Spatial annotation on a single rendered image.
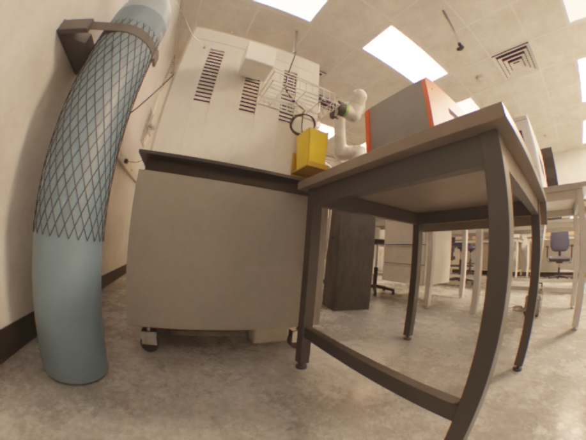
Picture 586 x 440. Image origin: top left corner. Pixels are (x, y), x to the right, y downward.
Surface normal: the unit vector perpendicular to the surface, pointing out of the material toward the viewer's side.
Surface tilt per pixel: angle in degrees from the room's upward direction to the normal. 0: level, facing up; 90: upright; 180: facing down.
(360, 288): 90
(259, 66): 180
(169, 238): 90
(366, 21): 180
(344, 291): 90
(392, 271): 90
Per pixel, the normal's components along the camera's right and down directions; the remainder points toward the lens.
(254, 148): 0.44, -0.07
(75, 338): 0.89, 0.01
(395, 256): -0.89, -0.12
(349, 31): -0.07, 0.99
